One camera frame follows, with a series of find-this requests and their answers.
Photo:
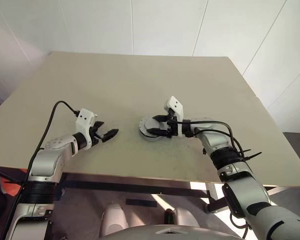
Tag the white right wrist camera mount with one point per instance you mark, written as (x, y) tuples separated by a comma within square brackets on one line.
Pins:
[(173, 103)]

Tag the orange plastic object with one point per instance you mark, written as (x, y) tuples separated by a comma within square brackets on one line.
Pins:
[(13, 187)]

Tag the dark metal table frame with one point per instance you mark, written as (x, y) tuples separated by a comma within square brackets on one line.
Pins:
[(127, 188)]

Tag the silver metal connector part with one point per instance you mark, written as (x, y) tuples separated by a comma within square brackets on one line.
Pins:
[(140, 124)]

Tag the black floor strip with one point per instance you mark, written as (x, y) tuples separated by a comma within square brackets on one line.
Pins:
[(141, 202)]

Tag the black zip tie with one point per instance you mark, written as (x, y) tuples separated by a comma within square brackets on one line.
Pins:
[(246, 151), (253, 156)]

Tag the grey rounded shape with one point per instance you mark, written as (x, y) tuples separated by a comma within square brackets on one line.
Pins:
[(113, 217)]

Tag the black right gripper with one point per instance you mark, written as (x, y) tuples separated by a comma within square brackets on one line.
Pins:
[(172, 125)]

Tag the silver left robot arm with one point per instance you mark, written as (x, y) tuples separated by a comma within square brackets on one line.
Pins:
[(57, 145)]

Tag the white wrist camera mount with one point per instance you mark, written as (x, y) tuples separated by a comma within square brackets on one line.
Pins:
[(173, 103), (84, 117)]

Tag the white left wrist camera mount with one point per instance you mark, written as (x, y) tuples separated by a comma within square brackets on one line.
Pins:
[(84, 117)]

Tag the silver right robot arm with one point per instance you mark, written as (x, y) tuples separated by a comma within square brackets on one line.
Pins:
[(245, 195)]

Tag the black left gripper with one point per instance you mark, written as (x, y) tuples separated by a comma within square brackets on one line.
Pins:
[(95, 136)]

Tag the grey robot torso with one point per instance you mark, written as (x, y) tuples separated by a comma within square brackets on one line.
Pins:
[(165, 233)]

